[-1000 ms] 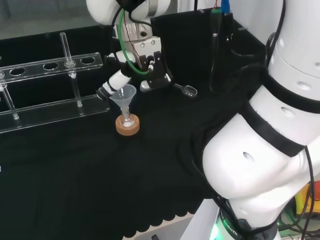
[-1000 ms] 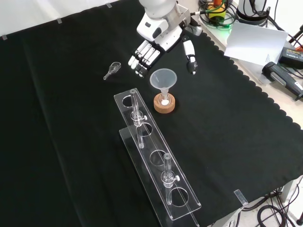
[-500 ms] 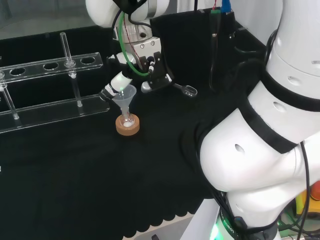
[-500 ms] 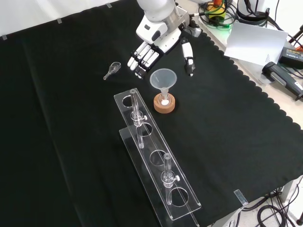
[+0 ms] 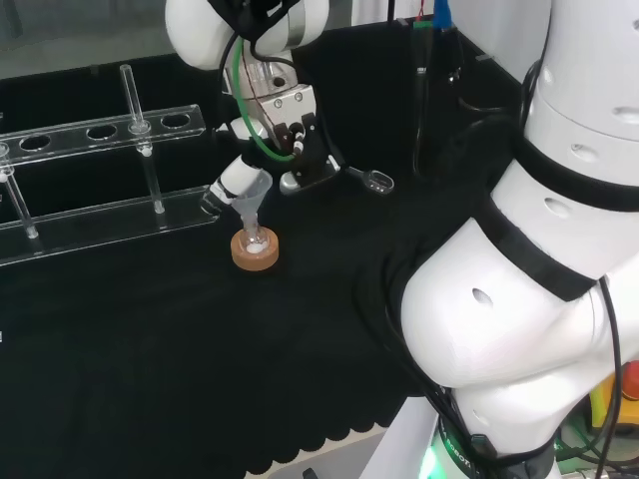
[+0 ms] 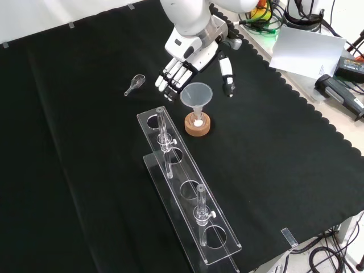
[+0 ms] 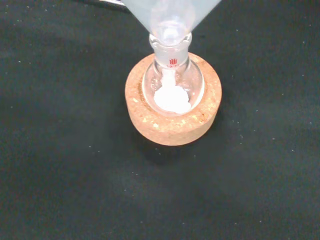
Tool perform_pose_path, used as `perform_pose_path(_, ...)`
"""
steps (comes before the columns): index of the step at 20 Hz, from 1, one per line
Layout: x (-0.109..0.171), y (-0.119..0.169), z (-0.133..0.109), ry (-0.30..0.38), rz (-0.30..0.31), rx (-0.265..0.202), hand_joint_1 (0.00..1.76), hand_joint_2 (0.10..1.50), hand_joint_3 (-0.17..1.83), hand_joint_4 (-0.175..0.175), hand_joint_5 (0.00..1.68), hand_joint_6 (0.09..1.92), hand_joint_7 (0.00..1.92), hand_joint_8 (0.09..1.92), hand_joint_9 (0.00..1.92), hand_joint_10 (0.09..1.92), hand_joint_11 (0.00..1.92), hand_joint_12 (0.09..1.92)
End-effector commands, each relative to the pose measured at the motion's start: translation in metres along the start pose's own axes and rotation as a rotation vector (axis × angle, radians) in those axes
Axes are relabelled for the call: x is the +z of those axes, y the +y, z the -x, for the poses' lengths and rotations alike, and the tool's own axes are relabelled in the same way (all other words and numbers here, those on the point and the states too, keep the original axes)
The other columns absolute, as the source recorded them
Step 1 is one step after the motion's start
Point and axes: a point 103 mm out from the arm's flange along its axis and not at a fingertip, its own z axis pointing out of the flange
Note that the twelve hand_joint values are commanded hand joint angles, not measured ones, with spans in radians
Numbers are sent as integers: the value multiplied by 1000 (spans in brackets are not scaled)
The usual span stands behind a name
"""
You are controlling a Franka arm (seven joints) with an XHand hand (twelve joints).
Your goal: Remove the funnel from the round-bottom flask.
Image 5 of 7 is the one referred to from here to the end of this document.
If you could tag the translucent plastic funnel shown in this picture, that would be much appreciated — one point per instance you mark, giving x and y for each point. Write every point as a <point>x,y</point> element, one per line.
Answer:
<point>252,192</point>

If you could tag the glass round-bottom flask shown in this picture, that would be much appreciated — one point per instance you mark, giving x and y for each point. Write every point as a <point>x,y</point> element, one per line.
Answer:
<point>253,244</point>

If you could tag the clear glass weighing funnel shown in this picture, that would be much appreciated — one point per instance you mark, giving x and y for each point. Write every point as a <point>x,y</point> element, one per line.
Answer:
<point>375,180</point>

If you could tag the clear funnel stand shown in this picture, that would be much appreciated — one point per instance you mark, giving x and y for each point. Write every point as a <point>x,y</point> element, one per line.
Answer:
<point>100,214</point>

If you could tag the black bench cloth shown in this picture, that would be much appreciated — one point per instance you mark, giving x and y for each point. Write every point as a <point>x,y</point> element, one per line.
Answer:
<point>249,359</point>

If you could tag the yellow stop button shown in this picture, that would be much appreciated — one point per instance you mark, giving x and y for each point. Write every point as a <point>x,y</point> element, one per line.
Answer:
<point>630,394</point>

